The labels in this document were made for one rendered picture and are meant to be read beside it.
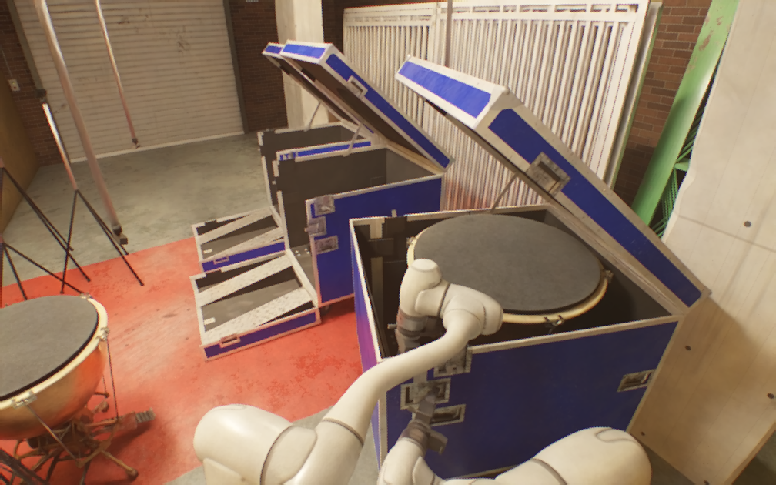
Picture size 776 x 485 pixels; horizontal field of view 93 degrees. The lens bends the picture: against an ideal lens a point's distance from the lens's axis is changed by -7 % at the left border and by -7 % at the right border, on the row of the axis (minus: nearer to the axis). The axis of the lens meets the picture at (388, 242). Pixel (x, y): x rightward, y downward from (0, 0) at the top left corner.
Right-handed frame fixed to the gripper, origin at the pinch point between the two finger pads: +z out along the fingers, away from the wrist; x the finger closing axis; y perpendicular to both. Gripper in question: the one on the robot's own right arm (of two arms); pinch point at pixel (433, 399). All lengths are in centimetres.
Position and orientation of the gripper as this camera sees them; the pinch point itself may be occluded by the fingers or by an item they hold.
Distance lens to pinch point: 143.8
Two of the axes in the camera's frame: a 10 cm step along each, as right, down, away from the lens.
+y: -9.1, -2.8, 3.0
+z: 3.9, -3.4, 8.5
